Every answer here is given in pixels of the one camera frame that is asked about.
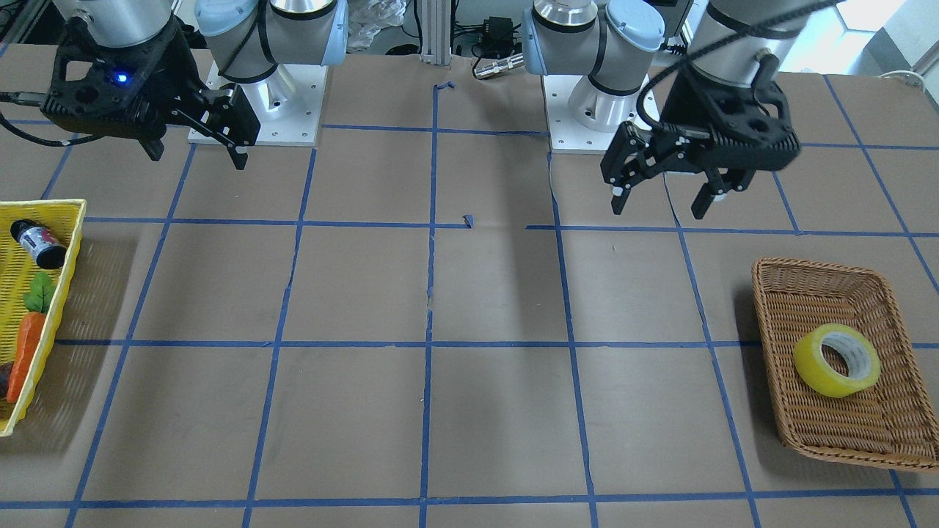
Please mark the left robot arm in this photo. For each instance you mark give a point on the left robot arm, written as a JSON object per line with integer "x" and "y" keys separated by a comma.
{"x": 613, "y": 44}

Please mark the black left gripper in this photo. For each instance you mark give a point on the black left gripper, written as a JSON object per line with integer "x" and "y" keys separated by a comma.
{"x": 687, "y": 97}

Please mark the orange toy carrot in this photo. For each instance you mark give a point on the orange toy carrot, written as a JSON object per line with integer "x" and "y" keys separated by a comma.
{"x": 37, "y": 300}

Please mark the yellow plastic basket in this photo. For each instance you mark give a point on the yellow plastic basket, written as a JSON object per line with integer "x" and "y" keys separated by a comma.
{"x": 65, "y": 218}

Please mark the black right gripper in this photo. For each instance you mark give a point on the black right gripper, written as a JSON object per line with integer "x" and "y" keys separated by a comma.
{"x": 178, "y": 78}

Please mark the small dark can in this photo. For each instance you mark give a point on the small dark can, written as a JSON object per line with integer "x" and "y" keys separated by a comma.
{"x": 35, "y": 238}

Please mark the aluminium frame post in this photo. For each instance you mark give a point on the aluminium frame post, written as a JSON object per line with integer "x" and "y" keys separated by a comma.
{"x": 436, "y": 28}

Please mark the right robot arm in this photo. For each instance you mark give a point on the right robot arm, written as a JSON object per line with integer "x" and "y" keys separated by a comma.
{"x": 248, "y": 39}

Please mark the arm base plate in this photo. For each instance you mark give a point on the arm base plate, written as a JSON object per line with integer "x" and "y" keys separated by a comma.
{"x": 583, "y": 119}
{"x": 288, "y": 105}

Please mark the brown wicker basket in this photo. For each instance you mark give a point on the brown wicker basket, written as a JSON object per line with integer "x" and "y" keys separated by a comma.
{"x": 891, "y": 425}

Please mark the yellow tape roll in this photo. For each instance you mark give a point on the yellow tape roll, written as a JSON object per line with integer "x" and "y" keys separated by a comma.
{"x": 860, "y": 357}

